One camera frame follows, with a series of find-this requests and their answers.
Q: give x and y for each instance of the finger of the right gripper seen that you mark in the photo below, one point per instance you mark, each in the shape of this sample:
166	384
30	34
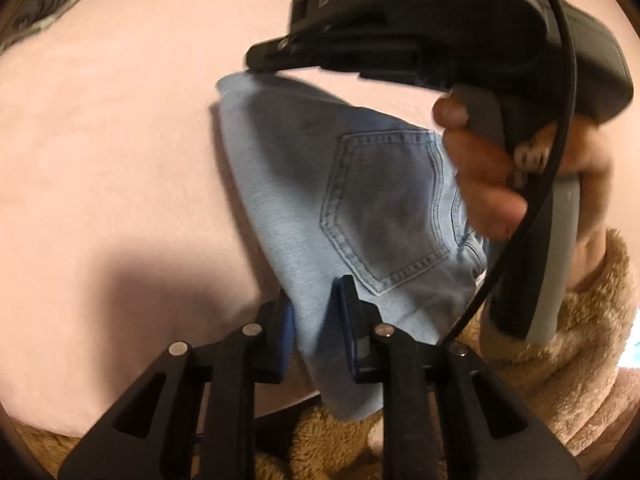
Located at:
280	55

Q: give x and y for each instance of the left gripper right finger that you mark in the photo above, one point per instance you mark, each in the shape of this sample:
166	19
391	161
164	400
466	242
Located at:
358	320

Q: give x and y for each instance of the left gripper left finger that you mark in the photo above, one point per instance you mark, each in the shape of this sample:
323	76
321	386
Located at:
275	341

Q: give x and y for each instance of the light blue denim pants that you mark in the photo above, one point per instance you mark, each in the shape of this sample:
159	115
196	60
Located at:
332	189

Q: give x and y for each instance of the person's right hand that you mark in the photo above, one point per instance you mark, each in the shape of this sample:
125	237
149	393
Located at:
484	174

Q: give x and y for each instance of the pink bed sheet mattress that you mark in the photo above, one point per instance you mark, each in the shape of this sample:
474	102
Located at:
121	230

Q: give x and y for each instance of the brown fluffy robe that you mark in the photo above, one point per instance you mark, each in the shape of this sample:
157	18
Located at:
487	406

